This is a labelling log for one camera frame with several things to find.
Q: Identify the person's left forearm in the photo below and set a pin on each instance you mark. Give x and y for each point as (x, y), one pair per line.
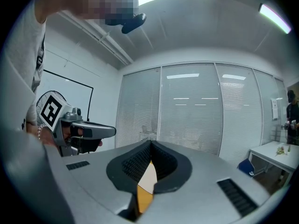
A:
(47, 139)

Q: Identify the person's grey shirt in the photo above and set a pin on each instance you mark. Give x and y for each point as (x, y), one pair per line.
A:
(16, 83)

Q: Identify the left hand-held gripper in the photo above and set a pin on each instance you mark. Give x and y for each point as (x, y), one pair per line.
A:
(54, 112)

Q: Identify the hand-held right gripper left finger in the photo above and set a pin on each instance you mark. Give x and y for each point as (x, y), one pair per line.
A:
(88, 185)

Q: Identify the small flower bunch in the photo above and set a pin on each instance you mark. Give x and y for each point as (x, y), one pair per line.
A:
(280, 150)

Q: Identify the blue chair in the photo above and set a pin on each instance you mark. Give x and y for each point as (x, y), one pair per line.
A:
(246, 168)

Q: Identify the white sheet of paper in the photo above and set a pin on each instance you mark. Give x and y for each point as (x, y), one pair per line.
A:
(147, 177)

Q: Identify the black head camera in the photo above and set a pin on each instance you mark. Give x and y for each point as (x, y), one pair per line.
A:
(133, 23)

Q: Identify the white notice sheet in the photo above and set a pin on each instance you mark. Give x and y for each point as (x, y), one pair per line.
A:
(275, 108)

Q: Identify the black framed whiteboard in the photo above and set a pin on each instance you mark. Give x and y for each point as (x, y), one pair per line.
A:
(70, 90)

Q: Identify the person's left hand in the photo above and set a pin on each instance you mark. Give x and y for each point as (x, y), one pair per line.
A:
(87, 144)

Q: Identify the white side table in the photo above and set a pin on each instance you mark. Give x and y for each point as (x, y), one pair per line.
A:
(268, 154)

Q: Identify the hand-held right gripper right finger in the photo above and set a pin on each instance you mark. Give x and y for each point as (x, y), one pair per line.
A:
(201, 195)

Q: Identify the window with white blinds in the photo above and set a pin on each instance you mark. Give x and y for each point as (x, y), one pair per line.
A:
(240, 115)
(281, 90)
(267, 92)
(137, 111)
(190, 115)

